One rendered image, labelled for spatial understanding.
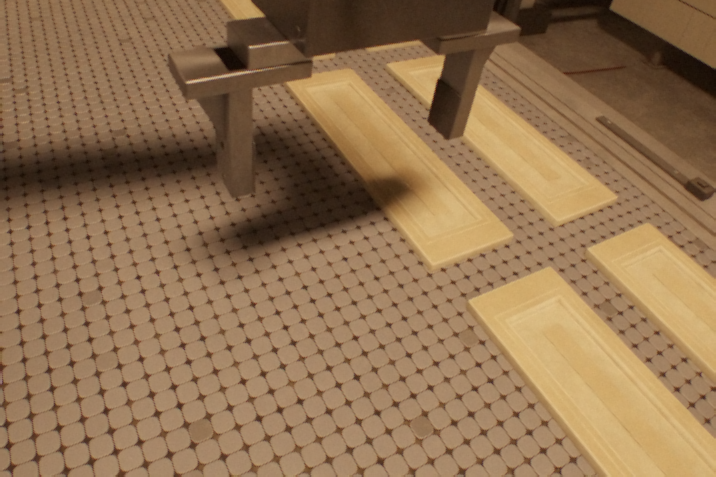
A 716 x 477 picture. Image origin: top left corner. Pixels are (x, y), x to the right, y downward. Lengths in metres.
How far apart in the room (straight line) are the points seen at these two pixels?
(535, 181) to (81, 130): 0.97
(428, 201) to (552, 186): 0.30
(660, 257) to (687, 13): 3.14
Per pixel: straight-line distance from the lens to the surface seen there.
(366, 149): 1.18
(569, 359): 0.92
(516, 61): 1.74
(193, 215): 1.03
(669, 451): 0.92
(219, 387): 0.81
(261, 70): 0.54
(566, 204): 1.19
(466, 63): 0.71
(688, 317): 1.11
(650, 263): 1.17
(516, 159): 1.27
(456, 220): 1.06
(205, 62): 0.55
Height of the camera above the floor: 1.58
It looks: 41 degrees down
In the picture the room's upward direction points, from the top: 9 degrees clockwise
